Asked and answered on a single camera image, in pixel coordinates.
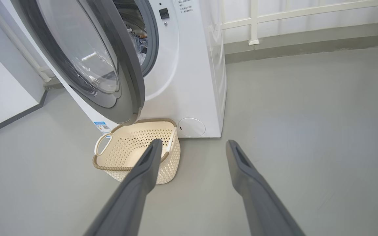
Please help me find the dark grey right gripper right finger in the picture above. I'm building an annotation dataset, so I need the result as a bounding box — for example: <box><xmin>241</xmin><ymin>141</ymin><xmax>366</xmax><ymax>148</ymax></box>
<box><xmin>226</xmin><ymin>140</ymin><xmax>306</xmax><ymax>236</ymax></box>

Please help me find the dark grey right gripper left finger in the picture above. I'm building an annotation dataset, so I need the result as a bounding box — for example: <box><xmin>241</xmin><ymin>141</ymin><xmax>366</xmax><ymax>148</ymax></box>
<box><xmin>84</xmin><ymin>139</ymin><xmax>163</xmax><ymax>236</ymax></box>

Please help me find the round dark washing machine door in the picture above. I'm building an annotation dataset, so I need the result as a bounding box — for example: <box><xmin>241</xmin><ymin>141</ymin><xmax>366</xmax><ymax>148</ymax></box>
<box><xmin>10</xmin><ymin>0</ymin><xmax>146</xmax><ymax>126</ymax></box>

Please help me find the blue orange patterned garment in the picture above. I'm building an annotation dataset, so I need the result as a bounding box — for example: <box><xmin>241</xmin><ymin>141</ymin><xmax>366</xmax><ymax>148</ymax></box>
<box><xmin>133</xmin><ymin>32</ymin><xmax>149</xmax><ymax>66</ymax></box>

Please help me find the cream perforated laundry basket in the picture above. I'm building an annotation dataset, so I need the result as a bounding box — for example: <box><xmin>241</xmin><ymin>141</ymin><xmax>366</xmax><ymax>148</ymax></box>
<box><xmin>93</xmin><ymin>118</ymin><xmax>181</xmax><ymax>185</ymax></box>

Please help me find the white washing machine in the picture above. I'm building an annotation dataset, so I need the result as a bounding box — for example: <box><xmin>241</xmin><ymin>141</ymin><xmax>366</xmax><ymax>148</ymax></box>
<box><xmin>10</xmin><ymin>0</ymin><xmax>227</xmax><ymax>138</ymax></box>

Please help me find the blue energy label sticker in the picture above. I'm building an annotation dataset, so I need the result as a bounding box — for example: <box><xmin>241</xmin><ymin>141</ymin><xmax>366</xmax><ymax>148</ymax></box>
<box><xmin>94</xmin><ymin>121</ymin><xmax>112</xmax><ymax>134</ymax></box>

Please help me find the round white filter cover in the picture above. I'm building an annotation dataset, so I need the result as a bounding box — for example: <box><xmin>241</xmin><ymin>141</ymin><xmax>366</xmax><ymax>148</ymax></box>
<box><xmin>178</xmin><ymin>118</ymin><xmax>206</xmax><ymax>138</ymax></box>

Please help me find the white metal railing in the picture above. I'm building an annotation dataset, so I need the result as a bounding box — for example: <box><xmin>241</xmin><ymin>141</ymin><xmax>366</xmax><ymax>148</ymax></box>
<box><xmin>220</xmin><ymin>0</ymin><xmax>378</xmax><ymax>46</ymax></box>
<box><xmin>0</xmin><ymin>0</ymin><xmax>54</xmax><ymax>83</ymax></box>

